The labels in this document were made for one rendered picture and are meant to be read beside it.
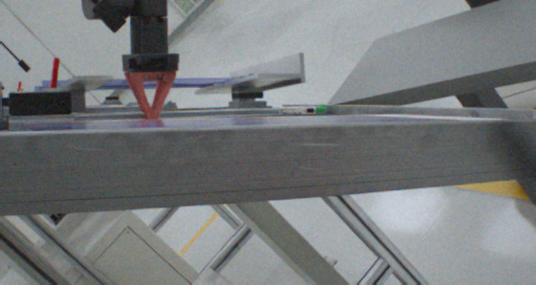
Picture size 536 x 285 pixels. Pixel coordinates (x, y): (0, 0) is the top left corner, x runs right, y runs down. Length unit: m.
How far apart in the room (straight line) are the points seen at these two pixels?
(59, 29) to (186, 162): 8.18
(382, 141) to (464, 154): 0.10
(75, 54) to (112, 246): 6.75
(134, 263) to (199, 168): 1.54
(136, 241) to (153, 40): 1.13
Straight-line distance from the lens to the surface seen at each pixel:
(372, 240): 1.46
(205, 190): 0.54
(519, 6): 1.33
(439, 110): 0.89
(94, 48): 8.73
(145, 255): 2.07
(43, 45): 8.66
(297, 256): 1.59
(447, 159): 0.66
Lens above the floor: 1.12
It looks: 18 degrees down
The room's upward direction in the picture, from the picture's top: 43 degrees counter-clockwise
